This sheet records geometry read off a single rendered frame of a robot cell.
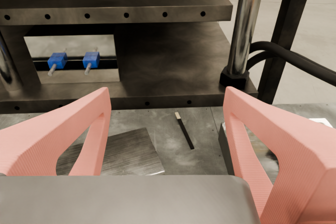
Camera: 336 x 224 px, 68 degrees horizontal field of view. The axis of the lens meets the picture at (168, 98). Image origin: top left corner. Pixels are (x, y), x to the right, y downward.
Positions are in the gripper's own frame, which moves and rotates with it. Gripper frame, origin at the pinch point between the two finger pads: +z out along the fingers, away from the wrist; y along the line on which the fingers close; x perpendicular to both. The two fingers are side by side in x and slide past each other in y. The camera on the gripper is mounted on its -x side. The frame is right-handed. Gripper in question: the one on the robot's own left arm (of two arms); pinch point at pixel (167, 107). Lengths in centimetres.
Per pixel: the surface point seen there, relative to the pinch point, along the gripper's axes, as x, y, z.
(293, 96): 114, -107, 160
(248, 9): 13, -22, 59
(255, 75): 113, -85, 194
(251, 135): 32.4, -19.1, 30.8
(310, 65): 26, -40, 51
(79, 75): 36, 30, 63
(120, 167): 27.7, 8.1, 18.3
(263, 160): 25.4, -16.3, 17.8
